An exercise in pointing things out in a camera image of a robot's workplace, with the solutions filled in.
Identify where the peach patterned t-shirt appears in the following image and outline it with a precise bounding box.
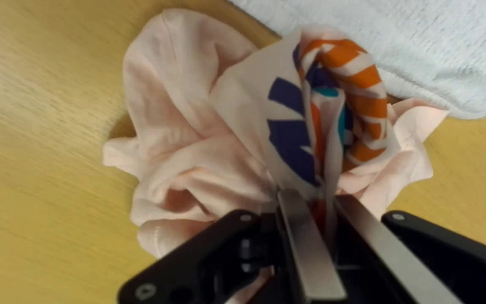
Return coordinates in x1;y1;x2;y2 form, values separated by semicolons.
101;7;450;262

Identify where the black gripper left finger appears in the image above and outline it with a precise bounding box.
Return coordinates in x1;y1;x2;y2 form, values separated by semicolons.
116;187;347;304

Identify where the white towel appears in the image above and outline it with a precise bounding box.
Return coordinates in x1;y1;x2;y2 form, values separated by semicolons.
227;0;486;121

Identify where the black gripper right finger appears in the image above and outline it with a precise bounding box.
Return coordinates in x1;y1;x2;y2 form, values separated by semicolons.
332;192;486;304

